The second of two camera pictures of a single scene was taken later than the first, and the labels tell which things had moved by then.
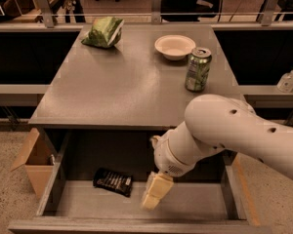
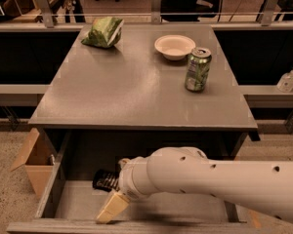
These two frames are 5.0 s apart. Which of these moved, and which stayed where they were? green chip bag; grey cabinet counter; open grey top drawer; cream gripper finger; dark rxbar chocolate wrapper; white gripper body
Moved: white gripper body; cream gripper finger
Stayed: open grey top drawer; dark rxbar chocolate wrapper; green chip bag; grey cabinet counter
